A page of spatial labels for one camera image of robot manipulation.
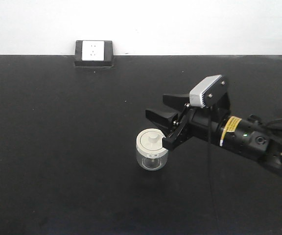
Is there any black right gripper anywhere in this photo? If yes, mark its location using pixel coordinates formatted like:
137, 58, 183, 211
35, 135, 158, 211
145, 75, 231, 150

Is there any glass jar with white lid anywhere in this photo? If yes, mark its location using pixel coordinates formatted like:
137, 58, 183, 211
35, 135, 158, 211
136, 128, 168, 171

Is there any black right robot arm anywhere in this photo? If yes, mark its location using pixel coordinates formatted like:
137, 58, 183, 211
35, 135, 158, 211
145, 74, 282, 177

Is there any white power socket black box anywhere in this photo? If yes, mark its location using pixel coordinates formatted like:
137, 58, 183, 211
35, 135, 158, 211
74, 40, 114, 67

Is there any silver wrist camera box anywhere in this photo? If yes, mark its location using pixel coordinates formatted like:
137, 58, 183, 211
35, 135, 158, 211
189, 74, 222, 108

